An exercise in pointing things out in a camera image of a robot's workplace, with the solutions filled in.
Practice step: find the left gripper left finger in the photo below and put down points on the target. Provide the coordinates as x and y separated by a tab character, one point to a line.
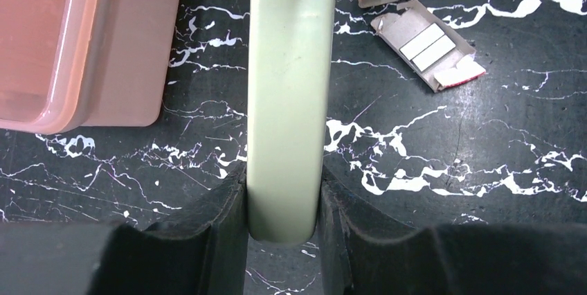
198	249

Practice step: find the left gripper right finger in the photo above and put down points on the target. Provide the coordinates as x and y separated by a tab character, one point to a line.
365	251

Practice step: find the cardboard staples tray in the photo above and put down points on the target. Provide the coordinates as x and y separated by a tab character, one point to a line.
437	53

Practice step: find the beige stapler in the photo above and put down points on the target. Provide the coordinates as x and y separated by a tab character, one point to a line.
290	53

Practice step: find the orange plastic toolbox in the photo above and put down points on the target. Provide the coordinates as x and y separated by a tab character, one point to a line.
73	63

